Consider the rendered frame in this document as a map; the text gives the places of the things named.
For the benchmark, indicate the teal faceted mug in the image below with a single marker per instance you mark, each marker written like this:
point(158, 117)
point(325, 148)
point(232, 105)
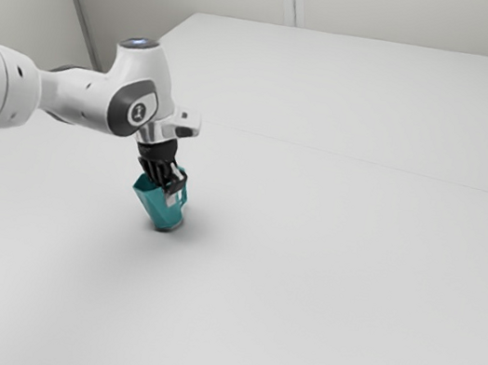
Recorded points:
point(163, 207)

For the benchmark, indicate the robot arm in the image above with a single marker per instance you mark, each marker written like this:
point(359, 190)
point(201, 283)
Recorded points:
point(75, 91)

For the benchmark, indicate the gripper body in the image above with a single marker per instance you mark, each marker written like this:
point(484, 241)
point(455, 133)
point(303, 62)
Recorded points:
point(158, 150)

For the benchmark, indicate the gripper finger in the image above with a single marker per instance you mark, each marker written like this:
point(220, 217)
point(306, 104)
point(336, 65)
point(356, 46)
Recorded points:
point(176, 182)
point(152, 171)

